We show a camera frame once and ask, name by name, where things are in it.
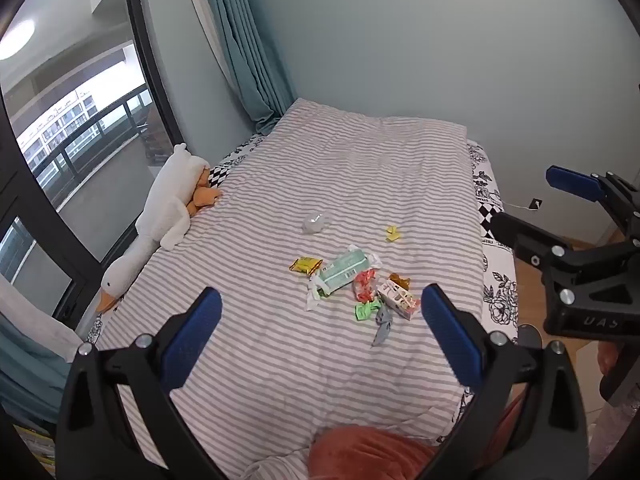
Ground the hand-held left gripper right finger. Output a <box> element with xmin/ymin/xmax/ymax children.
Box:
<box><xmin>414</xmin><ymin>284</ymin><xmax>591</xmax><ymax>480</ymax></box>

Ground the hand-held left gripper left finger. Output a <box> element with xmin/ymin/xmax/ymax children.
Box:
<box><xmin>54</xmin><ymin>287</ymin><xmax>231</xmax><ymax>480</ymax></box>

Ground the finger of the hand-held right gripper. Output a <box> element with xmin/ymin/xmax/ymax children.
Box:
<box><xmin>545</xmin><ymin>164</ymin><xmax>640</xmax><ymax>247</ymax></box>
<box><xmin>491</xmin><ymin>211</ymin><xmax>576</xmax><ymax>273</ymax></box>

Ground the white pink carton box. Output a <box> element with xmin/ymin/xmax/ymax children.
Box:
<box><xmin>376</xmin><ymin>281</ymin><xmax>421</xmax><ymax>321</ymax></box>

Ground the grey wrapper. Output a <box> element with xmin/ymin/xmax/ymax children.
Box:
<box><xmin>370</xmin><ymin>305</ymin><xmax>396</xmax><ymax>348</ymax></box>

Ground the bright green wrapper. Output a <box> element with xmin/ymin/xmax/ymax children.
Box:
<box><xmin>354</xmin><ymin>300</ymin><xmax>385</xmax><ymax>321</ymax></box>

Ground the red candy wrapper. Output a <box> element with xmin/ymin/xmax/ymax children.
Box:
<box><xmin>351</xmin><ymin>268</ymin><xmax>380</xmax><ymax>303</ymax></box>

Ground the green wet wipe packet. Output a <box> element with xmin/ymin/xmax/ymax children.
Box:
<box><xmin>314</xmin><ymin>244</ymin><xmax>383</xmax><ymax>297</ymax></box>

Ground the white tissue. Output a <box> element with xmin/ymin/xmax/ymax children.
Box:
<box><xmin>302</xmin><ymin>280</ymin><xmax>328</xmax><ymax>312</ymax></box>

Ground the yellow snack packet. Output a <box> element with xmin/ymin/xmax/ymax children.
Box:
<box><xmin>289</xmin><ymin>256</ymin><xmax>323</xmax><ymax>277</ymax></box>

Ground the clear plastic wrapper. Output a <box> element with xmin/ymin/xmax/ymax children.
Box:
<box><xmin>301</xmin><ymin>211</ymin><xmax>333</xmax><ymax>235</ymax></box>

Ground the person's right hand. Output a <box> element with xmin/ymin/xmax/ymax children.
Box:
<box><xmin>597</xmin><ymin>341</ymin><xmax>621</xmax><ymax>377</ymax></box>

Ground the white goose plush toy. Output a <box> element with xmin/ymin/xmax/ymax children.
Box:
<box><xmin>95</xmin><ymin>142</ymin><xmax>224</xmax><ymax>313</ymax></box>

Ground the coral pink cloth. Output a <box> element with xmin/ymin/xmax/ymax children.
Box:
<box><xmin>307</xmin><ymin>389</ymin><xmax>527</xmax><ymax>480</ymax></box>

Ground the white sheer curtain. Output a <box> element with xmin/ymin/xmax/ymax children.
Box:
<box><xmin>0</xmin><ymin>276</ymin><xmax>85</xmax><ymax>362</ymax></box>

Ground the teal curtain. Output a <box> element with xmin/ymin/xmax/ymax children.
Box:
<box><xmin>0</xmin><ymin>310</ymin><xmax>72</xmax><ymax>423</ymax></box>
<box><xmin>195</xmin><ymin>0</ymin><xmax>297</xmax><ymax>136</ymax></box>

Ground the grey striped blanket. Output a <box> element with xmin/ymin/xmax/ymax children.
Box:
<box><xmin>92</xmin><ymin>97</ymin><xmax>488</xmax><ymax>480</ymax></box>

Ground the balcony railing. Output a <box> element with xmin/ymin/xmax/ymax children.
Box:
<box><xmin>20</xmin><ymin>87</ymin><xmax>155</xmax><ymax>202</ymax></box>

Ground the round ceiling lamp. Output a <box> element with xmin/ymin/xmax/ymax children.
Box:
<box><xmin>0</xmin><ymin>17</ymin><xmax>37</xmax><ymax>60</ymax></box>

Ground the beige bed frame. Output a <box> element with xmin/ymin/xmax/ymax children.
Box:
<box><xmin>570</xmin><ymin>342</ymin><xmax>603</xmax><ymax>416</ymax></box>

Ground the black window frame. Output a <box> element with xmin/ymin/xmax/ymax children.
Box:
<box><xmin>0</xmin><ymin>0</ymin><xmax>187</xmax><ymax>321</ymax></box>

